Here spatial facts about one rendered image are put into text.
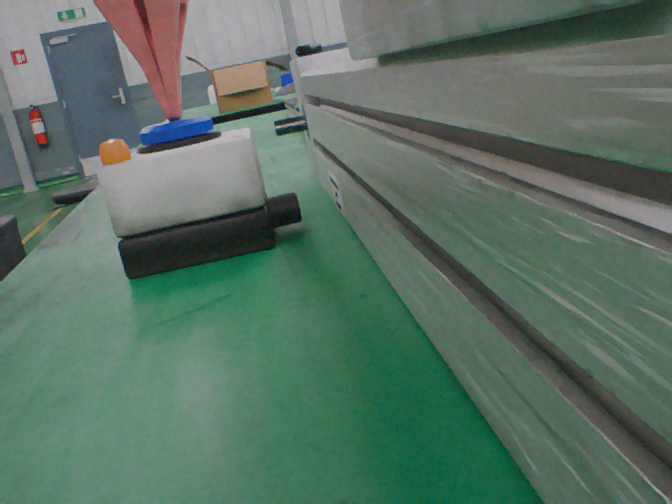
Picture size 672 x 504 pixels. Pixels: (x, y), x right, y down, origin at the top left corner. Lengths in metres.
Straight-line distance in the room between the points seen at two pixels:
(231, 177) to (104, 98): 11.22
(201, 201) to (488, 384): 0.25
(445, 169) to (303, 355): 0.10
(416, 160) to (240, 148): 0.21
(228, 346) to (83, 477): 0.08
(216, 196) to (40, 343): 0.12
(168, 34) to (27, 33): 11.40
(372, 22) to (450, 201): 0.05
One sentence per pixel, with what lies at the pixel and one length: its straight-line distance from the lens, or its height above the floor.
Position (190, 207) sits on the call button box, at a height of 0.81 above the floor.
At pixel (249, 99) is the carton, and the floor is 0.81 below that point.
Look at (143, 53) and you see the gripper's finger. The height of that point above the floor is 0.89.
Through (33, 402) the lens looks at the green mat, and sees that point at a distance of 0.27.
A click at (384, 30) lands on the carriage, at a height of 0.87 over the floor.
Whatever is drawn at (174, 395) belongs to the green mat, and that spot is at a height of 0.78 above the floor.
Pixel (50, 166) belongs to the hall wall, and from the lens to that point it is 11.78.
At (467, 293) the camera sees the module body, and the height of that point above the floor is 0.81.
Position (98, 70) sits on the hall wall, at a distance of 11.61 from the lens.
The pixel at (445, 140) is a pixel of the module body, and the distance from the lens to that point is 0.20.
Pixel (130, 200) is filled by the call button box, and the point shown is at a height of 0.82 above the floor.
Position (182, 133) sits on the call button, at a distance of 0.41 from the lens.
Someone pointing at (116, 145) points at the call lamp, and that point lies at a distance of 0.40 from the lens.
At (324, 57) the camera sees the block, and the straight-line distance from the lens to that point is 0.55.
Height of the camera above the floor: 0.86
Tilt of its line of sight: 14 degrees down
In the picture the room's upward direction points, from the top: 12 degrees counter-clockwise
